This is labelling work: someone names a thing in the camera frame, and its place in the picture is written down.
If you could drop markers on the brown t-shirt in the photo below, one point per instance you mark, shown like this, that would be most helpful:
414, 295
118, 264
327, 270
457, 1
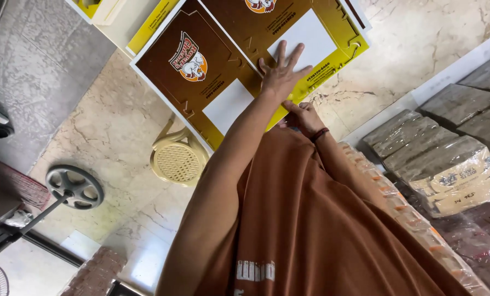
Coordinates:
310, 230

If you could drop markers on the brick red wrapped bundle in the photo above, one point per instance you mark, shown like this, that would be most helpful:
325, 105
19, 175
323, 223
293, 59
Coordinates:
93, 272

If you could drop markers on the heap of grey wrapped bundles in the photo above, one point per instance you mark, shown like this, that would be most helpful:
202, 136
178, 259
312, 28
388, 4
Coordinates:
446, 123

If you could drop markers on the grey cutting machine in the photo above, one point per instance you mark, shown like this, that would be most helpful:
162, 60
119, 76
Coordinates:
6, 230

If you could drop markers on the person's right hand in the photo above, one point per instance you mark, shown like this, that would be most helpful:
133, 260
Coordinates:
305, 119

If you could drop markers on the row of orange cream packets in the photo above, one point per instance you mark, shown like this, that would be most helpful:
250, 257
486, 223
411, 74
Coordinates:
417, 224

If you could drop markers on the person's left hand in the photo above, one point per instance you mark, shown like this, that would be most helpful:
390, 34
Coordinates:
281, 80

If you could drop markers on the person's right fingers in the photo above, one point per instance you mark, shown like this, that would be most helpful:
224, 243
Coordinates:
292, 107

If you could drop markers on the beige printed wrapped bundle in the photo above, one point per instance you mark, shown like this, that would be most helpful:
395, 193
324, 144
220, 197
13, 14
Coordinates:
460, 181

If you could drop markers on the dark brown wrapped bundles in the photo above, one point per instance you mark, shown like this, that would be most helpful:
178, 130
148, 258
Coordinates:
481, 242

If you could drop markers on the white yellow carton sheet stack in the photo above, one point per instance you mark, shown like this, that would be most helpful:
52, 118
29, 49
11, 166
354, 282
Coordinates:
95, 9

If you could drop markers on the brown yellow printed carton sheet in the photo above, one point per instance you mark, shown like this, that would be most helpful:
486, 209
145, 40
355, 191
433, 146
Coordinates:
310, 28
191, 74

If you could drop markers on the beige plastic stool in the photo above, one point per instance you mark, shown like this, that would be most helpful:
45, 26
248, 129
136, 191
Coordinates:
179, 158

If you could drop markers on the dark red wristband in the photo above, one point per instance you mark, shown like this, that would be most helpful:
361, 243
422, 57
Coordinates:
319, 134

